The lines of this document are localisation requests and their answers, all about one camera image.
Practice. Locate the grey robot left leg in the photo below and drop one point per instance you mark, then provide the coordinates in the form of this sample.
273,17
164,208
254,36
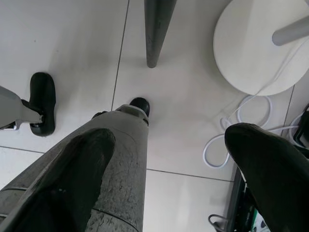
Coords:
9,108

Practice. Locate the grey robot right leg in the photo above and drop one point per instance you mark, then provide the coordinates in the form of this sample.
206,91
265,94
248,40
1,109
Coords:
128,169

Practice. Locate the black floor equipment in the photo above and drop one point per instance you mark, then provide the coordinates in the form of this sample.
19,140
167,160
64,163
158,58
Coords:
240,193

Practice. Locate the grey robot leg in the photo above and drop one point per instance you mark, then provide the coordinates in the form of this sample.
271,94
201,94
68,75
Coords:
128,169
9,108

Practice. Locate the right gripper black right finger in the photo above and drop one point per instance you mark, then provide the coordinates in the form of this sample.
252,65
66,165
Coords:
277,181

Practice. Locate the black robot left foot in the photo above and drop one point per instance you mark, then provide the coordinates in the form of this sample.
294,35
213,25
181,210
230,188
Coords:
43,91

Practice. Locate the black robot right foot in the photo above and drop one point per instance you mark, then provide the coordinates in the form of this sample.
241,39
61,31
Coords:
141,105

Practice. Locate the dark grey table leg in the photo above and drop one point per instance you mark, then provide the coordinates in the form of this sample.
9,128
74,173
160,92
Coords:
154,31

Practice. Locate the white pedestal fan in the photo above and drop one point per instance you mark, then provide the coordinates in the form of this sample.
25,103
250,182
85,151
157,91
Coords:
241,48

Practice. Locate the black robot foot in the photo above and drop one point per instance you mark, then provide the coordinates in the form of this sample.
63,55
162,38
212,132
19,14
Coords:
141,105
43,91

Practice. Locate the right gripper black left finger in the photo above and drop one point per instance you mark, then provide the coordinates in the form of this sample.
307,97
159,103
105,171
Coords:
60,181

